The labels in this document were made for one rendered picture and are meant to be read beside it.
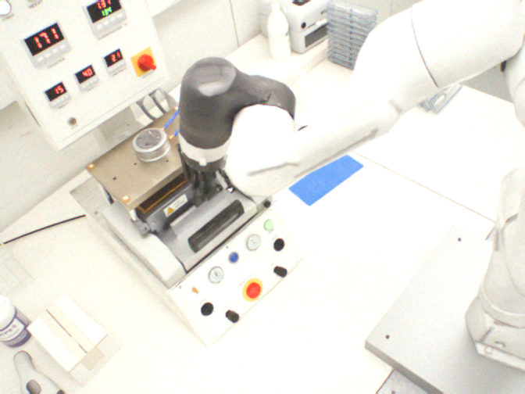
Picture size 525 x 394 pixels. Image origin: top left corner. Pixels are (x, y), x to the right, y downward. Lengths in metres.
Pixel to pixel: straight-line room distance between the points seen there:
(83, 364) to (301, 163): 0.76
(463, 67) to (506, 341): 0.65
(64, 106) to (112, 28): 0.20
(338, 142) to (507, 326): 0.59
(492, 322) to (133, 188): 0.78
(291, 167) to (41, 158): 1.12
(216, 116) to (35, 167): 1.03
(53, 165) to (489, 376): 1.37
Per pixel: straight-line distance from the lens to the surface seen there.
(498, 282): 0.96
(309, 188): 1.41
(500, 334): 1.07
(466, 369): 1.10
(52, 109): 1.08
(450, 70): 0.60
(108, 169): 1.10
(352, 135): 0.60
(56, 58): 1.05
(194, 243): 1.03
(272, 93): 0.70
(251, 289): 1.17
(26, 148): 1.60
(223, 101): 0.66
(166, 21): 1.73
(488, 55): 0.59
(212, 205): 1.11
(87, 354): 1.18
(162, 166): 1.05
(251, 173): 0.64
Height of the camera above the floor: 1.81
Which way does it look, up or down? 49 degrees down
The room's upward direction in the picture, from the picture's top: 11 degrees counter-clockwise
